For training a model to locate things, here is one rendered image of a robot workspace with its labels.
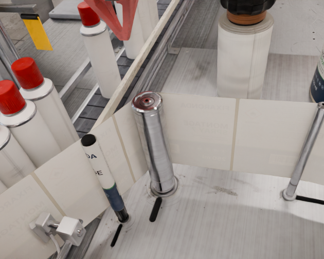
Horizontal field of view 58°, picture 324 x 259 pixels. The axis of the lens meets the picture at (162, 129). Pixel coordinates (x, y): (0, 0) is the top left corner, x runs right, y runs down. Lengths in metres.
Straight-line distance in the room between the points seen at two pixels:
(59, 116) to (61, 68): 0.44
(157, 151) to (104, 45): 0.27
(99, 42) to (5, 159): 0.28
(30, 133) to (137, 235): 0.21
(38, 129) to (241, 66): 0.33
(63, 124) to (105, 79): 0.17
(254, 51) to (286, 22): 0.53
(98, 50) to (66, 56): 0.39
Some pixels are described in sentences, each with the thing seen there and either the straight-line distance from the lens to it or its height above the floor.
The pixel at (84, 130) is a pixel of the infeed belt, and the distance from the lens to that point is 0.62.
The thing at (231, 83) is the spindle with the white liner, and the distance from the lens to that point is 0.53.
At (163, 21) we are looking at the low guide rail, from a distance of 0.86.
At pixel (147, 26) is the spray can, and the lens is 0.80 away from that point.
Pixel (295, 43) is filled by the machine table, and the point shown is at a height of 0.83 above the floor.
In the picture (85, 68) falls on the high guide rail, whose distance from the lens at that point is 0.64.
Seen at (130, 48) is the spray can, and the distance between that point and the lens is 0.75.
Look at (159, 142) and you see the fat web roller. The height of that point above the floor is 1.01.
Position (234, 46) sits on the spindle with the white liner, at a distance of 0.49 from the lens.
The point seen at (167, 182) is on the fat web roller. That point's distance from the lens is 0.45.
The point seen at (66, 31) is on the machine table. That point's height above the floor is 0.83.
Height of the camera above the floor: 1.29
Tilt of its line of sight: 46 degrees down
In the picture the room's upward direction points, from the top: 10 degrees counter-clockwise
